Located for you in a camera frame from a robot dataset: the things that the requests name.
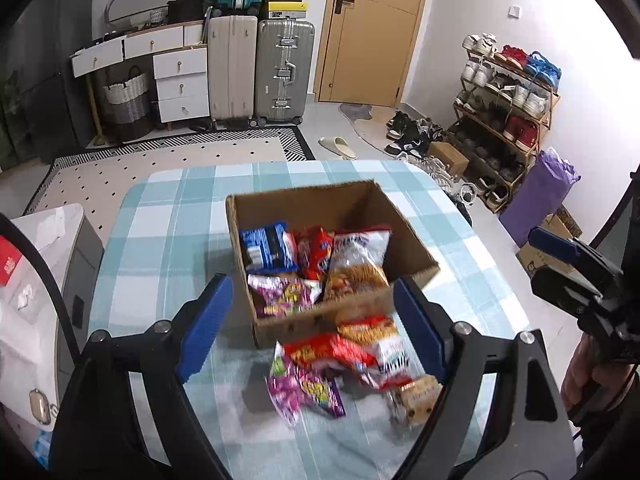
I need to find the black refrigerator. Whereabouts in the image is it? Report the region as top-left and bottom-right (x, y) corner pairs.
(1, 0), (96, 164)

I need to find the small cardboard box on floor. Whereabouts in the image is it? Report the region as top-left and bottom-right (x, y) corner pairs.
(427, 142), (469, 177)

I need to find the grey white side cabinet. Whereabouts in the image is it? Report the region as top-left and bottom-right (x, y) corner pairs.
(1, 204), (104, 466)

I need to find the beige slipper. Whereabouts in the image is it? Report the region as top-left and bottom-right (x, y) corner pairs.
(318, 136), (357, 160)

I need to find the teal white plaid tablecloth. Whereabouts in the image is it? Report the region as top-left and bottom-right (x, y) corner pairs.
(90, 160), (528, 479)

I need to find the wooden yellow door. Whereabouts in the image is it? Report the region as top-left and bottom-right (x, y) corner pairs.
(314, 0), (425, 107)

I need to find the orange noodle snack bag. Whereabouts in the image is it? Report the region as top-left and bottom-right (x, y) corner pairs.
(323, 229), (392, 301)

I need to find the red orange chip bag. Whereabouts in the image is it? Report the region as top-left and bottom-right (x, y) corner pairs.
(283, 333), (378, 372)

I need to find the woven laundry basket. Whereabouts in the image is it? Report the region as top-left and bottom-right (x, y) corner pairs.
(103, 65), (153, 144)

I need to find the white drawer desk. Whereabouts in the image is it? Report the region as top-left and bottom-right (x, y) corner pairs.
(70, 21), (209, 126)

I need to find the blue cookie snack pack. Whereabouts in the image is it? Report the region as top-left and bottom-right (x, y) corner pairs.
(240, 222), (298, 274)

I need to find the purple candy snack bag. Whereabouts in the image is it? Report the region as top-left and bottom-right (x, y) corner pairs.
(247, 274), (322, 318)

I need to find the beige hard suitcase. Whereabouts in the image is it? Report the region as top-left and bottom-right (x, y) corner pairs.
(207, 15), (258, 122)

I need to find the black cable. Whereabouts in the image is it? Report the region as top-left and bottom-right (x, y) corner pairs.
(0, 211), (84, 361)

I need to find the person's hand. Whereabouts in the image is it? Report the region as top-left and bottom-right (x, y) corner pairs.
(561, 334), (639, 432)

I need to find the silver hard suitcase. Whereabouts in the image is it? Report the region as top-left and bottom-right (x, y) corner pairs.
(254, 18), (314, 125)

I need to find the red gift bag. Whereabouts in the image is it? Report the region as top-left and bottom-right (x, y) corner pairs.
(0, 236), (22, 287)

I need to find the white red noodle snack bag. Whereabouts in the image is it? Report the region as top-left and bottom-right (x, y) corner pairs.
(337, 315), (412, 390)

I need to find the red cookie snack bag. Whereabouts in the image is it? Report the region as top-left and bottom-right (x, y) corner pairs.
(295, 226), (334, 282)

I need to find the brown SF cardboard box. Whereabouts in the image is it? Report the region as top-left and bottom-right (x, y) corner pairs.
(226, 180), (439, 349)

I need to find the dotted beige rug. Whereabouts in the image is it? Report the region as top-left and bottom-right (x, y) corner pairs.
(25, 126), (314, 214)

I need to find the shoe rack with shoes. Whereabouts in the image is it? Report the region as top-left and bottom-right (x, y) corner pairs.
(447, 32), (562, 214)

